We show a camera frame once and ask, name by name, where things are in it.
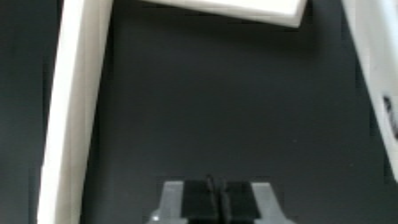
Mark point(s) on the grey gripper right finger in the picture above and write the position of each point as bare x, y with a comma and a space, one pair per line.
250, 204

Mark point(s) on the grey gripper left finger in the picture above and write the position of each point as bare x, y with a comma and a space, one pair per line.
187, 203

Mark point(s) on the large white drawer housing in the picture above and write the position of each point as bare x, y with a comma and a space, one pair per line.
372, 17

